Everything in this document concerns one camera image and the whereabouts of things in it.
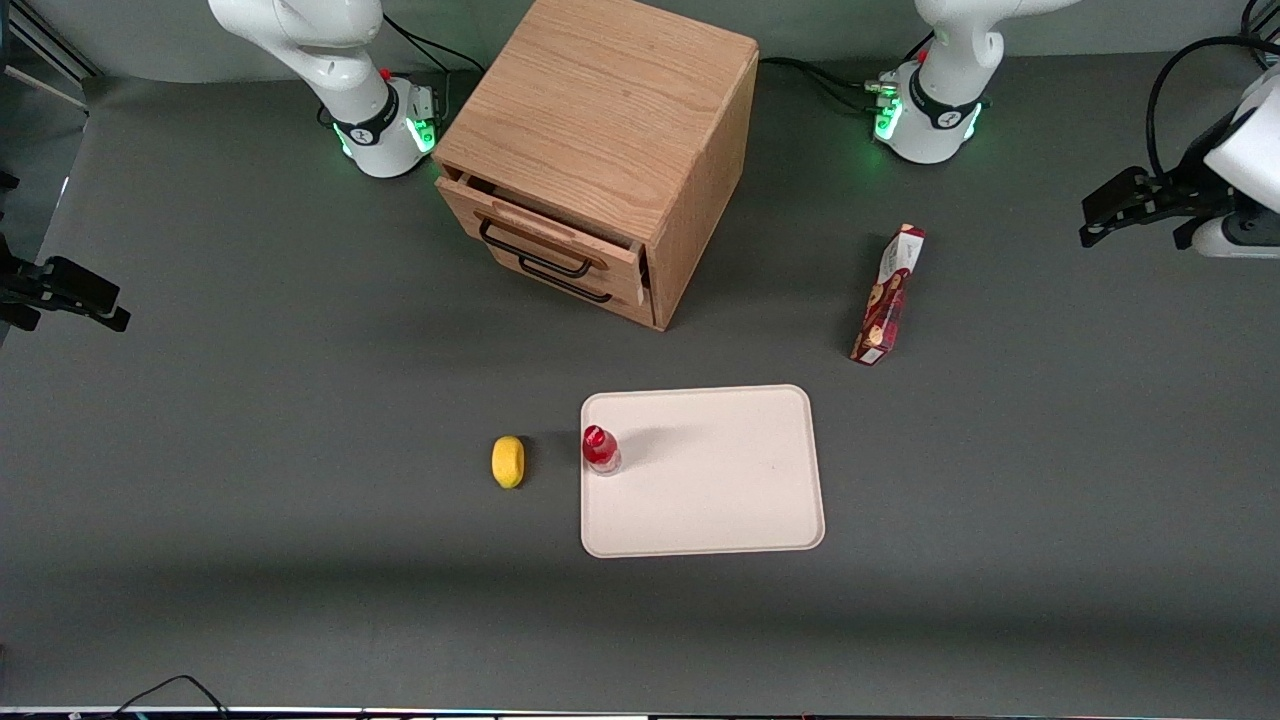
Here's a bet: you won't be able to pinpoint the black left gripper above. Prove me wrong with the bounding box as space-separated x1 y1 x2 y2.
1078 158 1244 250

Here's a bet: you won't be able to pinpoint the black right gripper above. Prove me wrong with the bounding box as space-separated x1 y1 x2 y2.
0 232 133 334

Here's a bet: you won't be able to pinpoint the red cookie box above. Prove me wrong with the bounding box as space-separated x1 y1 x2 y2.
850 224 927 367

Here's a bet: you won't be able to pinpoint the white plastic tray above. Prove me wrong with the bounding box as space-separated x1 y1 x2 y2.
579 384 827 559

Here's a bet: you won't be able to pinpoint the wooden drawer with notch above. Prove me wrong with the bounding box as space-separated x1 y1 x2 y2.
436 174 647 293

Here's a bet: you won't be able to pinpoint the yellow lemon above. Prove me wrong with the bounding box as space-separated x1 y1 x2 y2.
491 435 526 490

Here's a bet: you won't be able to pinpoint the plain wooden drawer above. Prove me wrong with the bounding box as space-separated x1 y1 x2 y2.
488 245 658 330

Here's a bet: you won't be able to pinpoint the wooden drawer cabinet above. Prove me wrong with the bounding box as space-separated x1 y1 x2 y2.
432 0 760 332

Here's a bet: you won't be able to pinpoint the small red bottle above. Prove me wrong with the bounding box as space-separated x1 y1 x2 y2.
582 424 622 477

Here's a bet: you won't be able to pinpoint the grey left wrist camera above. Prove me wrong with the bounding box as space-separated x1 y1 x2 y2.
1194 214 1280 260

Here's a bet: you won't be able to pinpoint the black looped wrist cable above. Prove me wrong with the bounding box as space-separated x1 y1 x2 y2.
1144 34 1280 183

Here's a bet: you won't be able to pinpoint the aluminium frame rail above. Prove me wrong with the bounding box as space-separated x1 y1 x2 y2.
0 0 103 83

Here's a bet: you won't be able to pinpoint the black left arm base cables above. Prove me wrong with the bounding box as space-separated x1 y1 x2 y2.
757 55 883 113

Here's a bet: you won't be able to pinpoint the black cable at table edge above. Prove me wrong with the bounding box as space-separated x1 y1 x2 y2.
108 674 233 720

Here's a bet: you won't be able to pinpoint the long black drawer handle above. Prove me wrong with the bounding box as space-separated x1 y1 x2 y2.
478 217 594 280

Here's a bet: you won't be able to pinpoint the black right arm base cable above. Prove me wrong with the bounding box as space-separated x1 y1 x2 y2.
382 14 487 77

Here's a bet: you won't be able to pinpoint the short black drawer handle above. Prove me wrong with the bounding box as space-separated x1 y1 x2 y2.
517 254 614 305

